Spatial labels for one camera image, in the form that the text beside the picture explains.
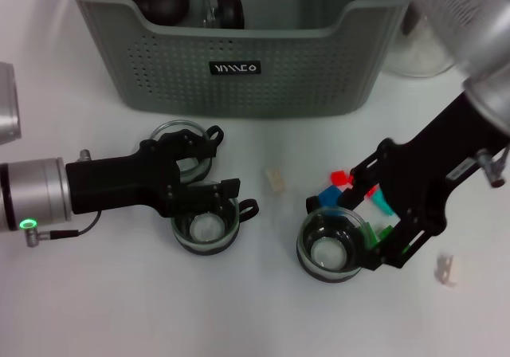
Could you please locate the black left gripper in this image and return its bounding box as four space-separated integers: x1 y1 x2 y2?
65 128 242 218

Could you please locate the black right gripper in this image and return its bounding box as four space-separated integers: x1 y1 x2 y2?
337 92 496 273

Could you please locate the glass teacup black base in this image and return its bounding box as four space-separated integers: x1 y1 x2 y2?
296 195 374 284
198 0 245 29
170 195 261 257
149 120 224 182

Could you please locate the grey-green perforated storage bin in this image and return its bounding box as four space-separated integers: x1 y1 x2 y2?
57 0 427 120

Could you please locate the teal flat toy brick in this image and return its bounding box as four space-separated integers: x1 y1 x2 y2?
372 191 396 218

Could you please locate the green toy brick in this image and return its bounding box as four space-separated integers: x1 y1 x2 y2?
376 225 412 254
364 223 379 250

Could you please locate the small orange-red square brick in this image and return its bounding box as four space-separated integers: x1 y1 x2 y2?
329 169 354 186

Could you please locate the blue flat toy brick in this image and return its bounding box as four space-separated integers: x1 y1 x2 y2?
317 185 346 209

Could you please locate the white toy brick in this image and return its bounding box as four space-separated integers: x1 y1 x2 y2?
434 253 459 288
265 167 287 194

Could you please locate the clear glass carafe black lid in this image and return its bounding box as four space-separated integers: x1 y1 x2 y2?
382 0 459 79

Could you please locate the black round teapot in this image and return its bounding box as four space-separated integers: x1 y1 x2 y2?
130 0 196 26

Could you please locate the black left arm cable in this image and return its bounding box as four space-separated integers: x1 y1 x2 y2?
25 209 100 249

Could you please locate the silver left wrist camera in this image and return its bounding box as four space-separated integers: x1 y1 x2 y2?
0 61 22 147

